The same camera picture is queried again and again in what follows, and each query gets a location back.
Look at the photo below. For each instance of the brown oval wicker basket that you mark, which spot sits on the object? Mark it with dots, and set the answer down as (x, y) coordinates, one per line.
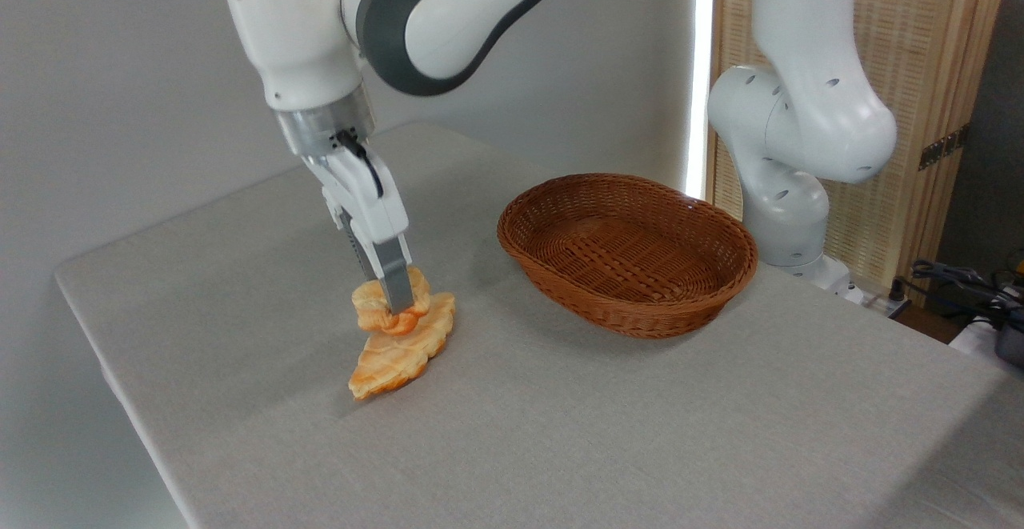
(632, 265)

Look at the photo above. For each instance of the small round croissant bread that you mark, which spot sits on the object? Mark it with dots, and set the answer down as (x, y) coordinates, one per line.
(370, 305)

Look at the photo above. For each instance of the dark metal screen hinge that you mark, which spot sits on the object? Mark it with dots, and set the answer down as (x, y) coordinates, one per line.
(942, 147)

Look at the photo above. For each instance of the large flat golden bread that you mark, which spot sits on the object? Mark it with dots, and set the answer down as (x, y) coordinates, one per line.
(392, 365)

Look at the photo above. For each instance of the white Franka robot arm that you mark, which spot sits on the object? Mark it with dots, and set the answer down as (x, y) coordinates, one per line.
(304, 33)

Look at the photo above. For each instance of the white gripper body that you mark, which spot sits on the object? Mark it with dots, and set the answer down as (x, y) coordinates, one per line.
(360, 201)

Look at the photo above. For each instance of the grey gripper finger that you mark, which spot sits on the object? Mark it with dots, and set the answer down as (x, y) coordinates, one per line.
(394, 273)
(340, 213)

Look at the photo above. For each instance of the grey tablecloth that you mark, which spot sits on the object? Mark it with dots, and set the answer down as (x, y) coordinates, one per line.
(640, 433)

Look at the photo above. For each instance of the white power strip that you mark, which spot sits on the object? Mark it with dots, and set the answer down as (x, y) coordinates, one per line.
(880, 301)

